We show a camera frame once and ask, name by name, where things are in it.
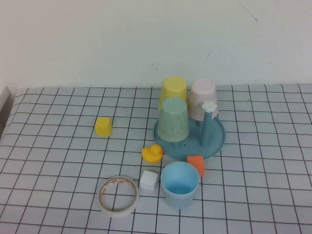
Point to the light blue plastic cup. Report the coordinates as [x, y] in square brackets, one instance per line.
[179, 200]

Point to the green plastic cup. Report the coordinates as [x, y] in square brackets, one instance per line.
[173, 119]

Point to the yellow plastic cup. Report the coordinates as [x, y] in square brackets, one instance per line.
[174, 87]

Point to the pink plastic cup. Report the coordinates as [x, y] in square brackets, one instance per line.
[202, 95]

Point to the blue cup stand with pegs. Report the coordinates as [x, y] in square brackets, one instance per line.
[214, 139]

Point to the yellow rubber duck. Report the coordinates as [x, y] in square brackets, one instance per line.
[151, 156]

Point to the yellow foam cube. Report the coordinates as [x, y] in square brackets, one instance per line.
[103, 126]

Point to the orange foam cube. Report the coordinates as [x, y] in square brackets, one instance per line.
[195, 164]

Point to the white foam cube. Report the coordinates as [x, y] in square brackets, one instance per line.
[148, 181]

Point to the white tape roll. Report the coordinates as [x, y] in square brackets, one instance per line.
[118, 213]

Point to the white side panel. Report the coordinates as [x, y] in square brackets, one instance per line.
[3, 97]

